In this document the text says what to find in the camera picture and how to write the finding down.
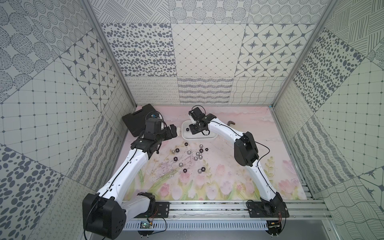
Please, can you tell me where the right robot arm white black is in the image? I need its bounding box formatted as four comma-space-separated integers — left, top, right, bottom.
189, 105, 289, 218

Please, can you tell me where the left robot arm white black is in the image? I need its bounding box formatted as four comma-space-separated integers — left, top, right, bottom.
82, 119, 177, 240

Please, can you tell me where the white plastic storage box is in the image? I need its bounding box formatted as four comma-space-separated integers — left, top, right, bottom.
181, 120, 217, 141

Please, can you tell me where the black plastic tool case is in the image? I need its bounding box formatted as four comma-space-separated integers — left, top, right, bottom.
122, 104, 155, 137

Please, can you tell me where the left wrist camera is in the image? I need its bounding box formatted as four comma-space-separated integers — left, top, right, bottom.
144, 118, 167, 138

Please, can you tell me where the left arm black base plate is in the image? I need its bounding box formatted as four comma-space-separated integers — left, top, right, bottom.
136, 202, 170, 219

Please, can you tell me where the white slotted cable duct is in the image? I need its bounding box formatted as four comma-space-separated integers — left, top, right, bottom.
123, 220, 268, 231

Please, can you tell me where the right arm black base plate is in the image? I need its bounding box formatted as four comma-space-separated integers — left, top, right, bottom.
246, 200, 290, 218

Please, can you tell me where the aluminium mounting rail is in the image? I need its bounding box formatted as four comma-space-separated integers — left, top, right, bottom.
125, 199, 332, 222

